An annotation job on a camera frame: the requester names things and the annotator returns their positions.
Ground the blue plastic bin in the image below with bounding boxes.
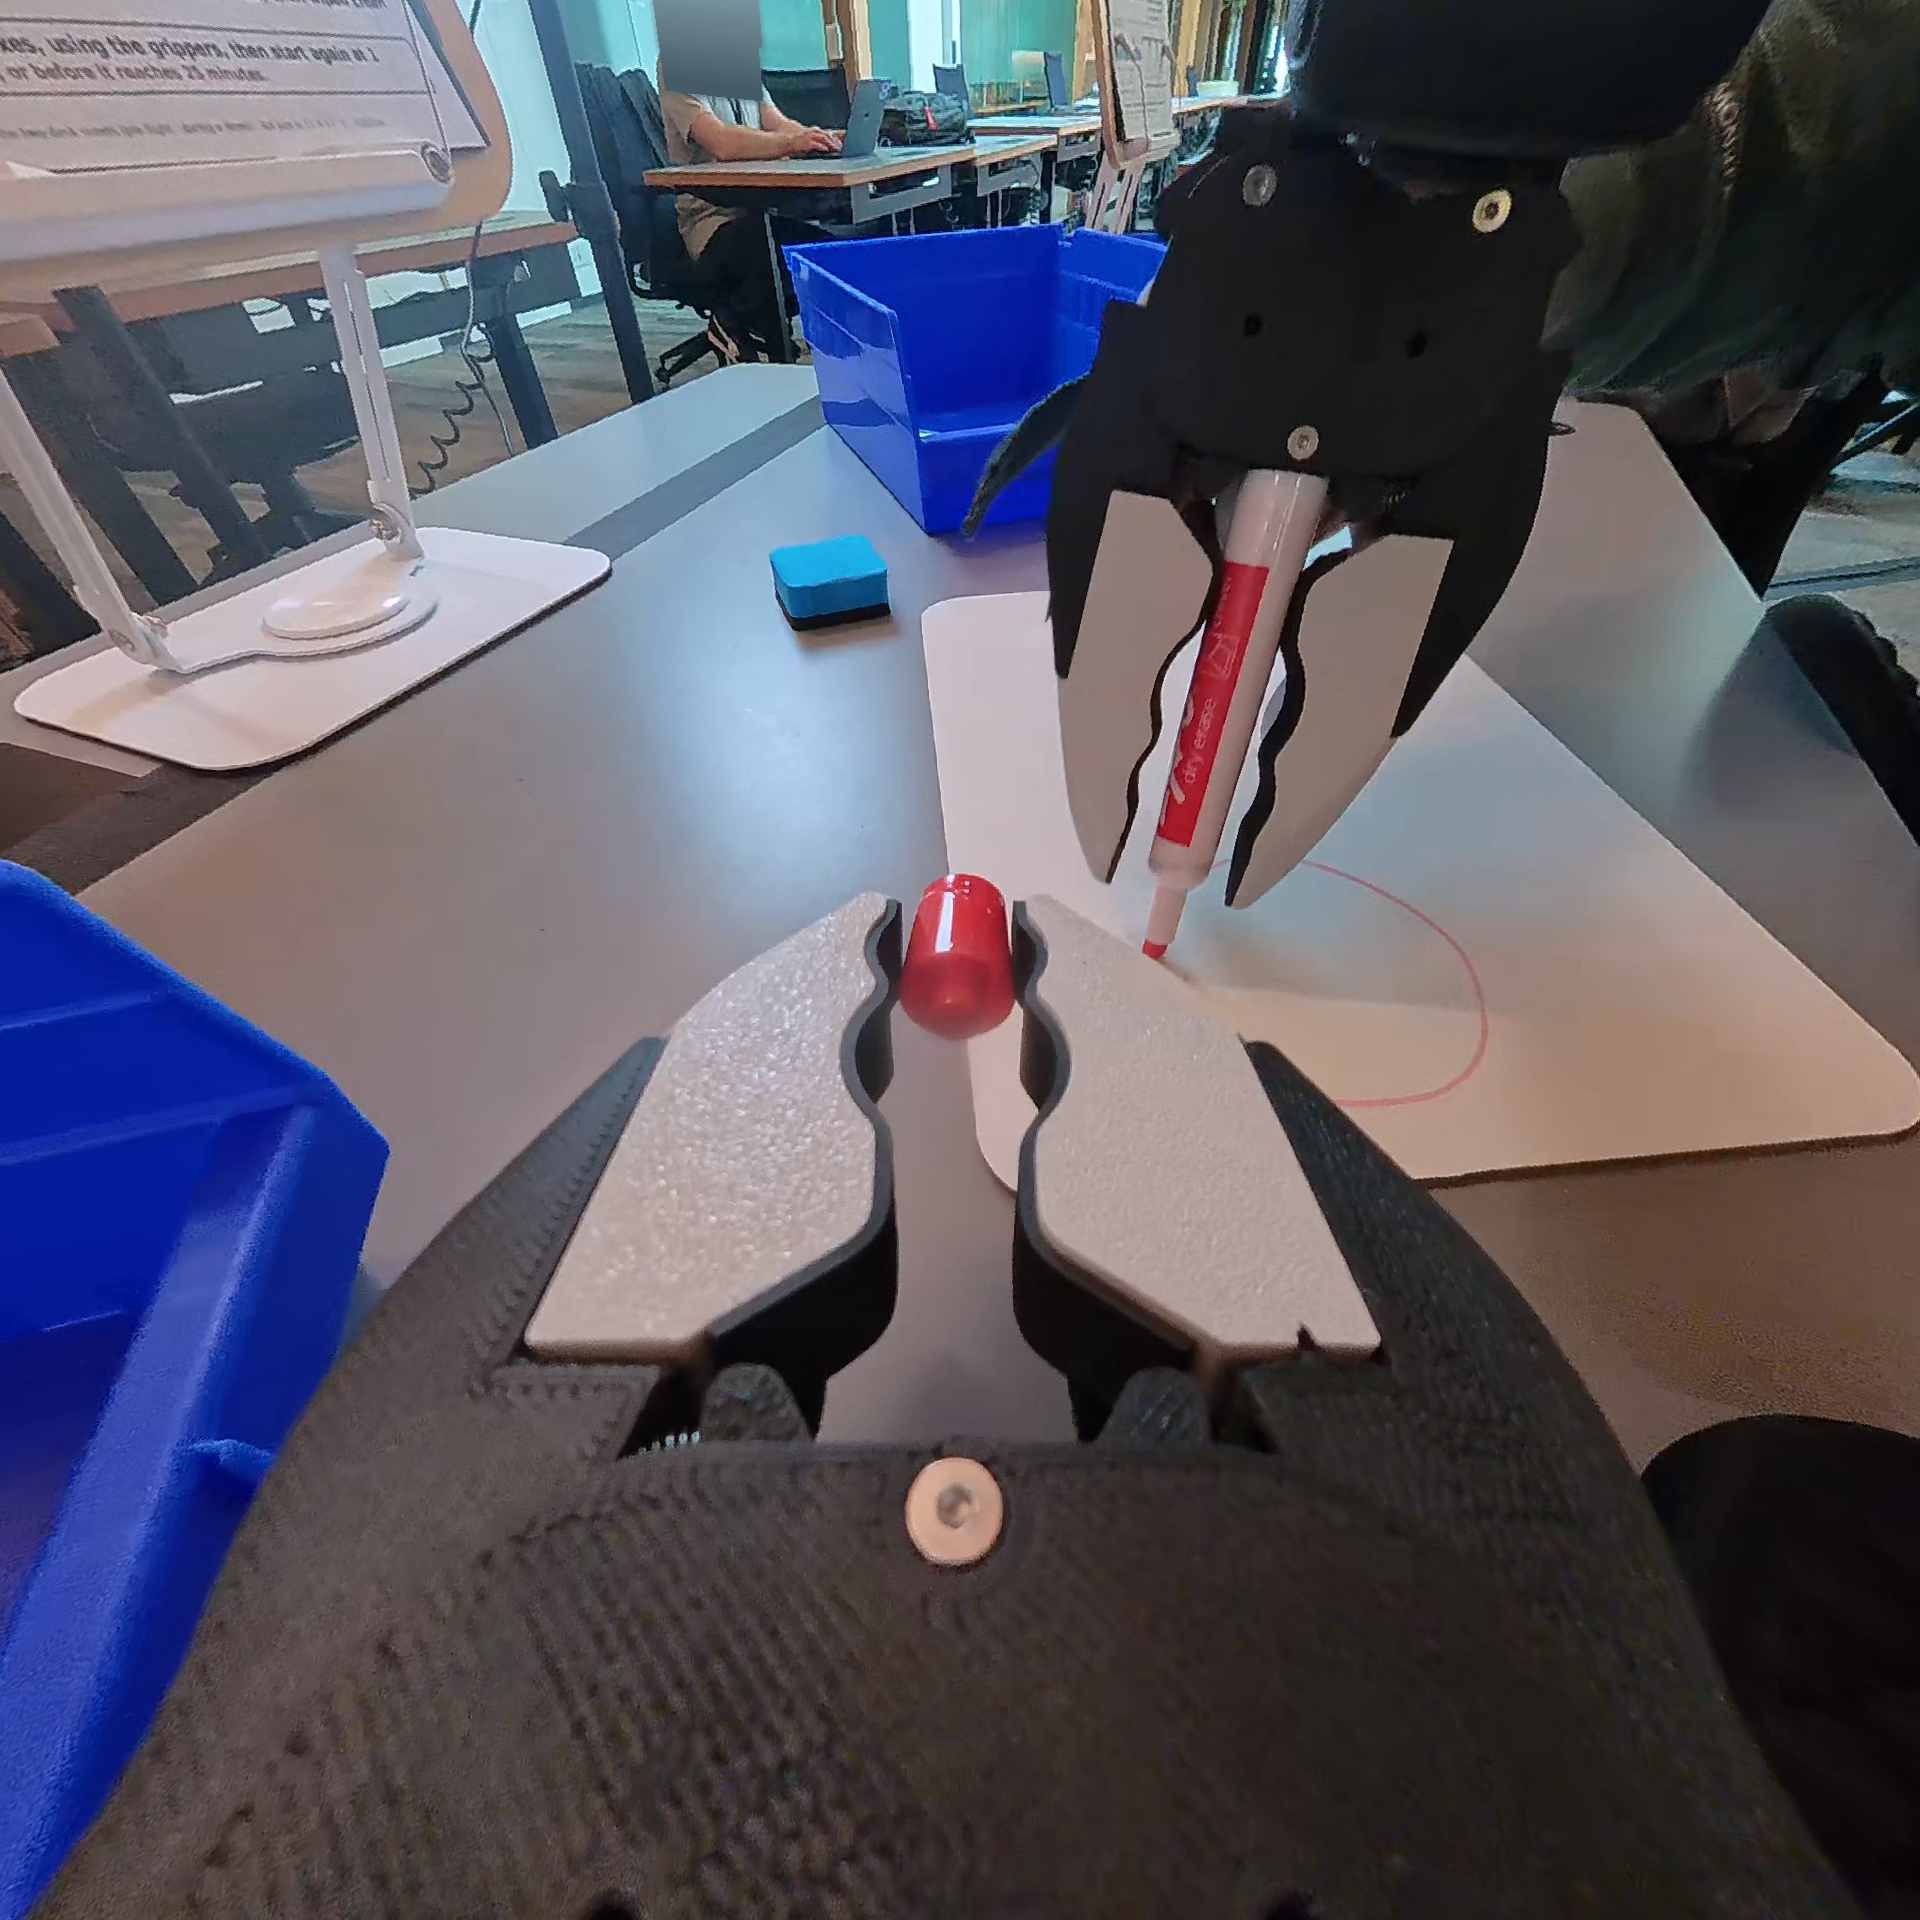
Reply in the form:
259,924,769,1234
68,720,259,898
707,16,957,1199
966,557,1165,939
780,223,1174,546
0,859,393,1920

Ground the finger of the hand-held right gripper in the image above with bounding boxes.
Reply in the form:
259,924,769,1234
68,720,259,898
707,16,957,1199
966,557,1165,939
1222,532,1463,911
1053,482,1234,892

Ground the white whiteboard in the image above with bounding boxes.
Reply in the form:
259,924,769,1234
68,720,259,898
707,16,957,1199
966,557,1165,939
916,589,1920,1195

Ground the blue whiteboard eraser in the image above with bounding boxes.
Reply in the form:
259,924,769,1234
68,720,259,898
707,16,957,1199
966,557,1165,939
766,534,896,634

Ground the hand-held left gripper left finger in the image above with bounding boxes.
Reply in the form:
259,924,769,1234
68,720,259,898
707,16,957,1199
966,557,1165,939
526,895,907,1423

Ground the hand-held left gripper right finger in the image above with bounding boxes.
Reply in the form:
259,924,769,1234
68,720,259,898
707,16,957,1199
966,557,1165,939
1007,895,1385,1423

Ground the wooden office table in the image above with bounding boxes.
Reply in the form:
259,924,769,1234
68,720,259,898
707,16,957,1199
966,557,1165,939
643,115,1153,235

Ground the red marker cap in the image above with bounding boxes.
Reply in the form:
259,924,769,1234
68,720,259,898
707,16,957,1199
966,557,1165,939
902,871,1025,1038

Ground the black office chair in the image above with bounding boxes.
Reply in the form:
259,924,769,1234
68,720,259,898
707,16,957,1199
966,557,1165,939
571,62,786,376

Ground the red dry-erase marker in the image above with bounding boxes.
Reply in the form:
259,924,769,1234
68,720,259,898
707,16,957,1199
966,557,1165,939
1140,470,1334,966

